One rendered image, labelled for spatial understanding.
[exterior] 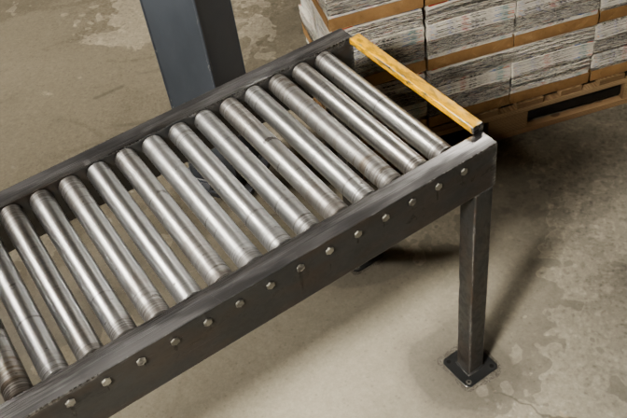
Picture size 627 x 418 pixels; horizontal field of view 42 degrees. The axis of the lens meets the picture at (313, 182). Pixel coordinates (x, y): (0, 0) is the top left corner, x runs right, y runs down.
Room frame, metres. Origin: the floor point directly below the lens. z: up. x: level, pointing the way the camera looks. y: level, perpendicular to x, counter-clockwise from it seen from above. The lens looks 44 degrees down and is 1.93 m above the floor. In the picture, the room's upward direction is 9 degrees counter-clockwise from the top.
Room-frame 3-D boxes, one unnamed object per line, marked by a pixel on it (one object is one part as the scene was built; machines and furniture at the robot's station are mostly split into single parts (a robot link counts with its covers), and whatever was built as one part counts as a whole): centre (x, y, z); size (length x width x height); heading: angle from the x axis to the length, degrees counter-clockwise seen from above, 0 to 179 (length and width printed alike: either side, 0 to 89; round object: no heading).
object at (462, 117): (1.43, -0.25, 0.81); 0.43 x 0.03 x 0.02; 28
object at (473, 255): (1.21, -0.34, 0.34); 0.06 x 0.06 x 0.68; 28
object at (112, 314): (1.08, 0.46, 0.77); 0.47 x 0.05 x 0.05; 28
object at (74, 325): (1.05, 0.52, 0.77); 0.47 x 0.05 x 0.05; 28
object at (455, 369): (1.21, -0.34, 0.01); 0.14 x 0.13 x 0.01; 28
